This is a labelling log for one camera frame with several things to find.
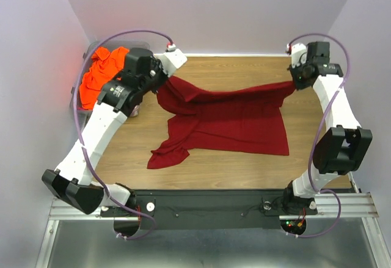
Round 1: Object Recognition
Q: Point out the dark red t shirt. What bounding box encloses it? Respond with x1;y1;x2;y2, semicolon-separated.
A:
147;77;295;169

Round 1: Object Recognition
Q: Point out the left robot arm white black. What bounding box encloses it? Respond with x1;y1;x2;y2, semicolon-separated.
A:
42;48;167;214

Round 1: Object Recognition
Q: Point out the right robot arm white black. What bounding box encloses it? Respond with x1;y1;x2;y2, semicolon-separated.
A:
282;42;373;212

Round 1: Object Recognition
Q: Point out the pink t shirt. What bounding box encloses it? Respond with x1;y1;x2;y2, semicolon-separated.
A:
130;104;141;117

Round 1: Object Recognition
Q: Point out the orange t shirt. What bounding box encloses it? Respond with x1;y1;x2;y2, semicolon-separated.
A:
79;46;130;110

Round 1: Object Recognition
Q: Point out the clear plastic bin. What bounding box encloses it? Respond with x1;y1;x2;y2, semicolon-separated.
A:
76;40;150;117

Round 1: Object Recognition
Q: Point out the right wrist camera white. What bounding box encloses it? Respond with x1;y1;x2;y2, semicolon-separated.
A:
286;43;307;68

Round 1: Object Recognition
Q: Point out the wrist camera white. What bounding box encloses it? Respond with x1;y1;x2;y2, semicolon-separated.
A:
286;43;307;68
159;44;188;78

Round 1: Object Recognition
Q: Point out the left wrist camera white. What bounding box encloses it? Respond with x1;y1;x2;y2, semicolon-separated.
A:
159;44;188;78

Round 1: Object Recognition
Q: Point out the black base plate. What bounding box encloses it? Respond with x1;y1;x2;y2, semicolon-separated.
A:
100;189;318;231

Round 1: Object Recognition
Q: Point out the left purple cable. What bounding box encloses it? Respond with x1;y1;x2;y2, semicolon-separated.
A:
73;29;175;241

